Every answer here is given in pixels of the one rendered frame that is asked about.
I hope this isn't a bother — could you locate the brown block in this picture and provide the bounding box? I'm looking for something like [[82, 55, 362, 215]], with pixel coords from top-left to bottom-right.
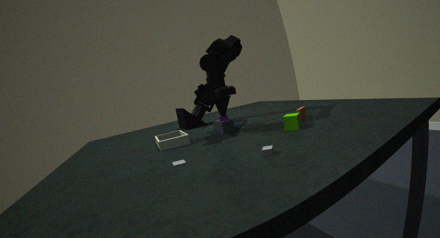
[[296, 106, 306, 120]]

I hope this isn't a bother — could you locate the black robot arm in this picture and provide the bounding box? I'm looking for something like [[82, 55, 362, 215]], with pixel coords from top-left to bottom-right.
[[191, 35, 242, 120]]

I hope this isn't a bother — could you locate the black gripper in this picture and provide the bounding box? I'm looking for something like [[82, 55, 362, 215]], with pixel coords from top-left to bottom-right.
[[204, 72, 236, 117]]

